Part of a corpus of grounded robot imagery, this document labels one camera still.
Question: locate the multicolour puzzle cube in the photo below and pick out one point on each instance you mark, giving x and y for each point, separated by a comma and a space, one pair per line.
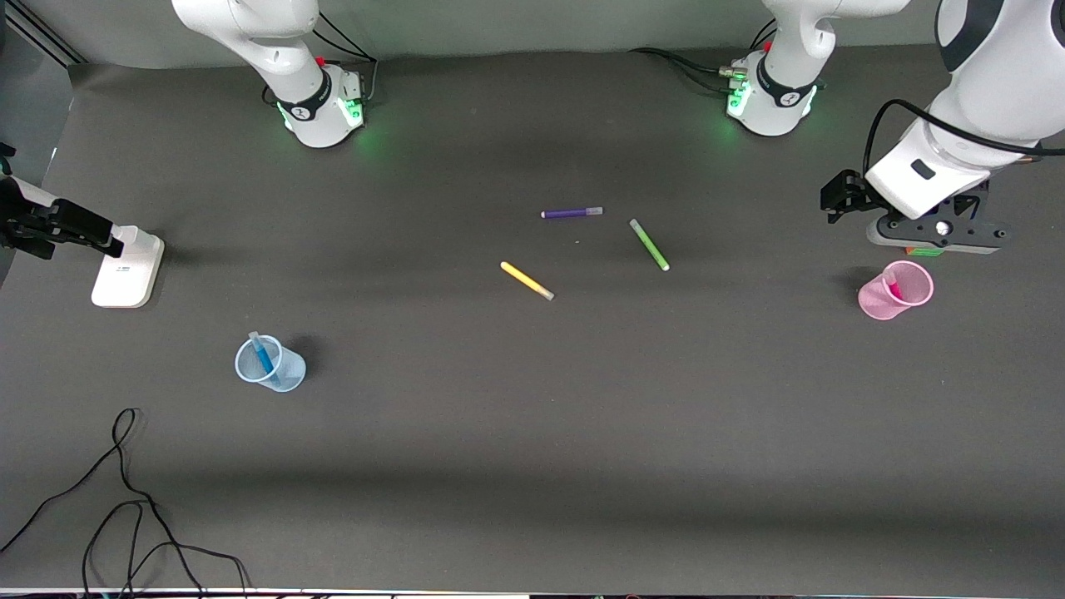
923, 251

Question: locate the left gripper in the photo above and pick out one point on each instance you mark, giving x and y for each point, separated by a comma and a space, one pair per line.
845, 195

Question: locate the purple marker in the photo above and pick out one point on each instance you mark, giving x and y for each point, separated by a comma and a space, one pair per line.
570, 213

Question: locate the white camera stand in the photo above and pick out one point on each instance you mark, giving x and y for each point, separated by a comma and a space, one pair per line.
125, 274

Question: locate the blue marker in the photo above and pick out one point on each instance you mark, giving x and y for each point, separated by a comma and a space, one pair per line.
265, 359

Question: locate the blue plastic cup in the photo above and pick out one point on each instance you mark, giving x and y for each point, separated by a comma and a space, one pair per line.
287, 378

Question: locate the green marker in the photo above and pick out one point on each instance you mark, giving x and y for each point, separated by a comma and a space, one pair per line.
649, 245

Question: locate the yellow marker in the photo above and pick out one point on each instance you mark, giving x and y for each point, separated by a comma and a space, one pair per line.
524, 279

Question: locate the pink plastic cup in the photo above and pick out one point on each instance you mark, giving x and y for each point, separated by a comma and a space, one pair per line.
874, 304

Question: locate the grey metal frame rail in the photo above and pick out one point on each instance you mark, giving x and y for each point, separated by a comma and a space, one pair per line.
46, 37

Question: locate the pink marker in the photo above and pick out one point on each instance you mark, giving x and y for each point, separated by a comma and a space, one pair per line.
894, 289

